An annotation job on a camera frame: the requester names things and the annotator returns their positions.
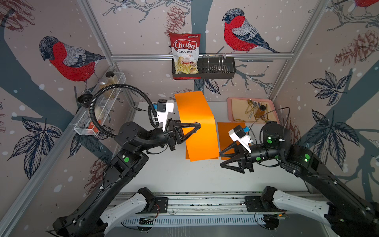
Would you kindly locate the tan spice jar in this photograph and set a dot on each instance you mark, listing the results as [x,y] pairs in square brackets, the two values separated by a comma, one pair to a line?
[111,79]

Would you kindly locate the small red packet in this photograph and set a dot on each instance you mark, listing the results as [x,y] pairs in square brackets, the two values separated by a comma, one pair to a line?
[91,126]

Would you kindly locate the black wire wall basket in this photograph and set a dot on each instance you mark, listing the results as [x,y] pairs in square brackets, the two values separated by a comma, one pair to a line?
[208,68]

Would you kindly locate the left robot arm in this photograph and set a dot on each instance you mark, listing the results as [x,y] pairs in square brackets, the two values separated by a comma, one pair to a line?
[93,218]

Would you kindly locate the red cassava chips bag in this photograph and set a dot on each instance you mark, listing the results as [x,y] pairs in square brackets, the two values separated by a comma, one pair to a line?
[185,51]

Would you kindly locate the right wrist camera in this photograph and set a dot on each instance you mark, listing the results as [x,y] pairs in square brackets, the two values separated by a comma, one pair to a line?
[241,140]

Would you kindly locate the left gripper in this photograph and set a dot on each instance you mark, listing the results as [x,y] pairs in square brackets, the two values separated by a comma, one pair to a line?
[173,134]

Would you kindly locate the black fork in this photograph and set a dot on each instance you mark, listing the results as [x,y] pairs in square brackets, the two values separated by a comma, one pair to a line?
[139,109]

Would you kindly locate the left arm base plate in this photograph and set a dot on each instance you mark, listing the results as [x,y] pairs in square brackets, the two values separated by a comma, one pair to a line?
[157,206]

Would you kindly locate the black lid rice jar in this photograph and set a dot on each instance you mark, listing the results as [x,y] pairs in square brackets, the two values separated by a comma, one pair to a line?
[85,99]

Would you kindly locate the pink tray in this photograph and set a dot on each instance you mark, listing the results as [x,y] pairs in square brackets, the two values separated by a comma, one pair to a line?
[251,100]

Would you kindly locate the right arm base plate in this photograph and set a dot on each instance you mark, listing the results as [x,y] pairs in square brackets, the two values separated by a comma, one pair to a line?
[258,204]

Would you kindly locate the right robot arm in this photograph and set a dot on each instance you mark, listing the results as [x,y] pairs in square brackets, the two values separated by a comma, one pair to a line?
[346,213]

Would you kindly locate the small amber bottle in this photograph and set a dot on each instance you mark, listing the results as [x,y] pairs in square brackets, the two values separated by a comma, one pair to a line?
[260,111]

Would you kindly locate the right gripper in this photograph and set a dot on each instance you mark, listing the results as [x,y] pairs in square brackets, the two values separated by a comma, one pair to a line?
[246,161]

